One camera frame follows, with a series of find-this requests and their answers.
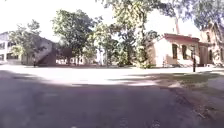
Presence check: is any row of trees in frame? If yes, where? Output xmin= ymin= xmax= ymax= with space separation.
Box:
xmin=9 ymin=0 xmax=224 ymax=69

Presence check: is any pale building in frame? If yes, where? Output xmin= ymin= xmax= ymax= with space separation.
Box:
xmin=0 ymin=31 xmax=22 ymax=65

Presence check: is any beige building with red roof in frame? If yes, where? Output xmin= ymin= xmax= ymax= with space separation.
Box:
xmin=146 ymin=22 xmax=224 ymax=68

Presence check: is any grey asphalt road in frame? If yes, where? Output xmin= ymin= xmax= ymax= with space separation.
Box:
xmin=0 ymin=64 xmax=224 ymax=128

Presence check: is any grass strip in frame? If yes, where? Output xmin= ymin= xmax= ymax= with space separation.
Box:
xmin=151 ymin=71 xmax=224 ymax=88

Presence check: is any building with sloped roof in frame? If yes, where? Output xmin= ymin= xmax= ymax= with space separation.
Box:
xmin=20 ymin=36 xmax=73 ymax=67

